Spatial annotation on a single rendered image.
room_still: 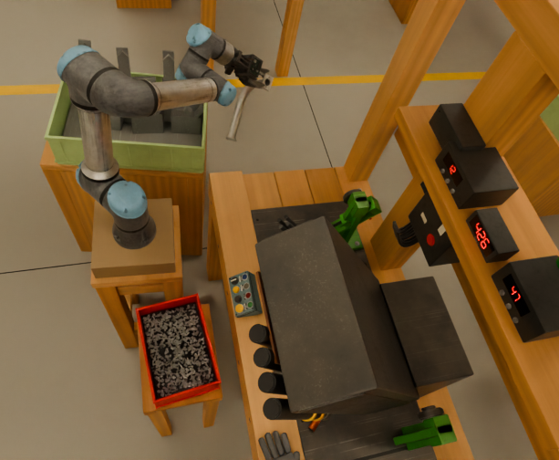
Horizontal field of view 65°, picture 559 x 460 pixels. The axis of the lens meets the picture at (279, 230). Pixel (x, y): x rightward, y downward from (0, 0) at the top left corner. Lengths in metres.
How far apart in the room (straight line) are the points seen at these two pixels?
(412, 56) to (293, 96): 2.14
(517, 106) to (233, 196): 1.08
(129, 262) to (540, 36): 1.34
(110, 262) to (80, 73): 0.66
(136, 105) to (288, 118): 2.28
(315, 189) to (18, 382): 1.70
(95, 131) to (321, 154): 2.10
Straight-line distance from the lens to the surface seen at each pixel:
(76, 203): 2.32
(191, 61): 1.56
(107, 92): 1.22
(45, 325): 2.63
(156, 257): 1.62
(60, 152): 2.03
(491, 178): 1.19
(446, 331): 1.37
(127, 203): 1.48
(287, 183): 1.90
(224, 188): 1.82
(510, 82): 1.19
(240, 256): 1.66
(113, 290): 1.77
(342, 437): 1.55
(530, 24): 1.17
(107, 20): 4.16
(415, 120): 1.34
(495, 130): 1.22
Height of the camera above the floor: 2.38
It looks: 58 degrees down
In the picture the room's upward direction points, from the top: 17 degrees clockwise
